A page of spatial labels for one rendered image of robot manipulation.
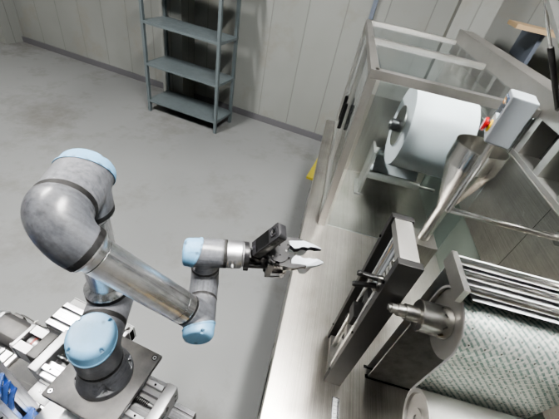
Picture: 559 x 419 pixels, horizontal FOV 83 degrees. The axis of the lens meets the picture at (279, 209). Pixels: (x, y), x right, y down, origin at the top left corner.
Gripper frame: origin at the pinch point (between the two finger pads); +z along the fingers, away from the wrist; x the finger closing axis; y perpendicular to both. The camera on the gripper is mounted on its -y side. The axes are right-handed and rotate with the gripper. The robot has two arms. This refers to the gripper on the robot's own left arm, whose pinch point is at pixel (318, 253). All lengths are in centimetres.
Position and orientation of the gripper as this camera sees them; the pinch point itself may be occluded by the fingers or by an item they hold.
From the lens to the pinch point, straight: 87.5
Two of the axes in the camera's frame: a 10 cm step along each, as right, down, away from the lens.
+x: 0.6, 7.5, -6.6
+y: -1.8, 6.6, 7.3
